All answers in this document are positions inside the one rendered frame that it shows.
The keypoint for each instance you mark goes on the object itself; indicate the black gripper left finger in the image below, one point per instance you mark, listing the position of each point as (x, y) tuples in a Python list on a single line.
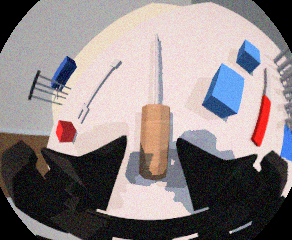
[(96, 171)]

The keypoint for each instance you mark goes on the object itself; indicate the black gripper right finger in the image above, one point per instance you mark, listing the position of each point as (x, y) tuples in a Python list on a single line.
[(207, 174)]

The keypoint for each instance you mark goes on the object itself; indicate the red cube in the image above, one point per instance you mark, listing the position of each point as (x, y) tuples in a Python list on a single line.
[(65, 131)]

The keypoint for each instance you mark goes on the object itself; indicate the small blue block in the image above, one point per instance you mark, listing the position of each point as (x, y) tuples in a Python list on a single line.
[(225, 92), (248, 56)]

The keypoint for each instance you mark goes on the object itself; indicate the red flat bar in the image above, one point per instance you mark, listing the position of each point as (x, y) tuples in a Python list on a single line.
[(264, 111)]

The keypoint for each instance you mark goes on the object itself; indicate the blue flat strip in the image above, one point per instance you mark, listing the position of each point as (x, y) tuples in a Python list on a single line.
[(287, 144)]

